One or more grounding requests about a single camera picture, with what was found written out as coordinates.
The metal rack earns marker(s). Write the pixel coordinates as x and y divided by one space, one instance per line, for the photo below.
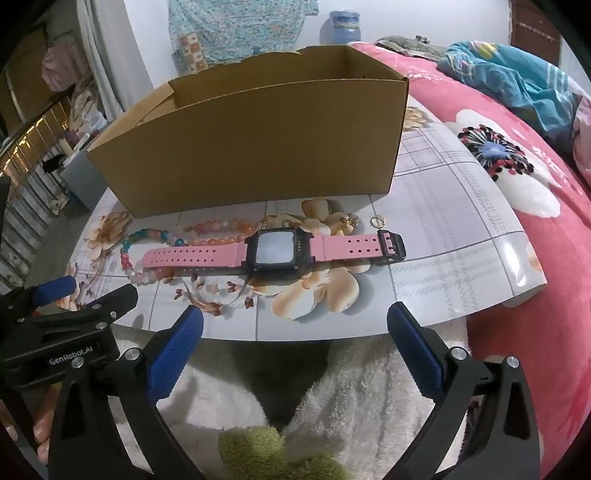
27 184

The cluttered storage shelf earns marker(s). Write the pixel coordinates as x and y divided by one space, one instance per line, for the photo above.
85 115

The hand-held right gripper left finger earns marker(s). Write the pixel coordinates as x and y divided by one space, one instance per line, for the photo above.
178 350

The person's left hand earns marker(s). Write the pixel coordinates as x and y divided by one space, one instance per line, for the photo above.
41 429

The pink hanging garment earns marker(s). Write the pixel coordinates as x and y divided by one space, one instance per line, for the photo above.
57 69

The blue patterned quilt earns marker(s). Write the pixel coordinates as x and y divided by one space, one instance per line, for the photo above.
508 78

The brown wooden door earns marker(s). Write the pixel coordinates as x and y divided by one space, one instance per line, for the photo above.
535 27

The blue water dispenser bottle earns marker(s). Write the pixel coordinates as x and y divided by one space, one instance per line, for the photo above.
344 27

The camouflage patterned cloth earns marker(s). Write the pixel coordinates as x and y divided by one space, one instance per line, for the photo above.
406 46

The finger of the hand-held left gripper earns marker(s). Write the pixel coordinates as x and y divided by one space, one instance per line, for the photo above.
55 288
115 300

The brown cardboard box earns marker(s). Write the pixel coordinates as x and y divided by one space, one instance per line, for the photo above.
254 152

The hanging floral cloth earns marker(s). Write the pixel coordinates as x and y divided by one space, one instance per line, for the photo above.
231 27

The black smart watch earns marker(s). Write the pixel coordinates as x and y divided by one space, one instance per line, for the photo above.
194 258

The white curtain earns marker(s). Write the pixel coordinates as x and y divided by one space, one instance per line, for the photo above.
104 60

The grey storage box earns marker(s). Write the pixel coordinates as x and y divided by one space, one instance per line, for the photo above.
78 180

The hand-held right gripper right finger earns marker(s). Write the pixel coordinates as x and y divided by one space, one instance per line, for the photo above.
418 350

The white fluffy garment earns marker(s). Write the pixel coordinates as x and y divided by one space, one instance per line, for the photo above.
369 392

